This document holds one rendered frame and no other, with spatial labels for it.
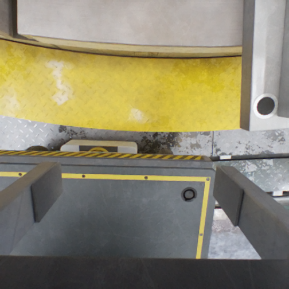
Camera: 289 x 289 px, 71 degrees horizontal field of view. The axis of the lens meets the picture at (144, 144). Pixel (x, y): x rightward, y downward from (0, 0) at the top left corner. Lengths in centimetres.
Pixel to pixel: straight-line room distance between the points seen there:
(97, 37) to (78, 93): 36
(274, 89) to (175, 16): 27
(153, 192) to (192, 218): 13
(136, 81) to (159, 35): 33
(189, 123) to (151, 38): 43
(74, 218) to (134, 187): 19
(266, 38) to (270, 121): 17
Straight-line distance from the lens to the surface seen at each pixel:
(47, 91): 88
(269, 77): 52
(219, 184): 16
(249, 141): 94
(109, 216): 59
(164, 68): 81
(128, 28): 51
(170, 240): 63
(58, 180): 17
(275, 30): 53
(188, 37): 52
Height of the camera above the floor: 80
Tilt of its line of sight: 76 degrees down
